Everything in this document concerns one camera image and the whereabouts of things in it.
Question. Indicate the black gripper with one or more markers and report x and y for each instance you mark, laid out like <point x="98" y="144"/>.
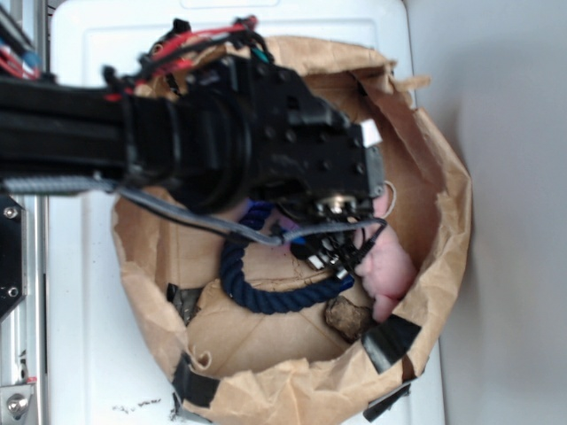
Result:
<point x="258" y="132"/>

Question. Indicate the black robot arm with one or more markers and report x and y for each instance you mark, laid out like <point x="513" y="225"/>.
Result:
<point x="57" y="139"/>

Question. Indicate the pink plush toy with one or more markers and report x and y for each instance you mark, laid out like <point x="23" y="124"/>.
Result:
<point x="387" y="272"/>

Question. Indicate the brown rock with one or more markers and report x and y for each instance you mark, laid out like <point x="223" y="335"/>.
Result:
<point x="349" y="320"/>

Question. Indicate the brown paper bag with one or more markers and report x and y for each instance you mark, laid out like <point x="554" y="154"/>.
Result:
<point x="231" y="366"/>

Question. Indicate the aluminium frame rail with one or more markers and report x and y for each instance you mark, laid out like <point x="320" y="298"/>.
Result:
<point x="24" y="395"/>

